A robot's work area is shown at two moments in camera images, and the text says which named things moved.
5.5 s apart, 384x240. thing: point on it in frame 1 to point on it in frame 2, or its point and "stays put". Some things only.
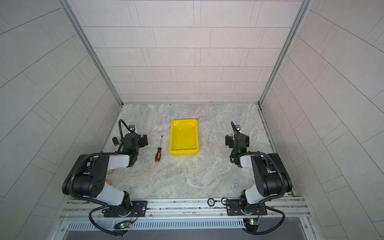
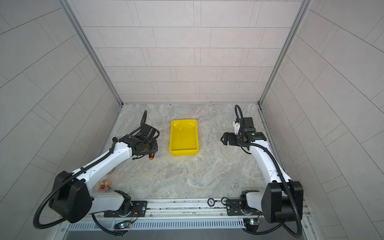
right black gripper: x=230 y=139 to x=231 y=141
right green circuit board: x=251 y=224 stays put
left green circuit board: x=123 y=224 stays put
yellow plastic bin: x=184 y=137 stays put
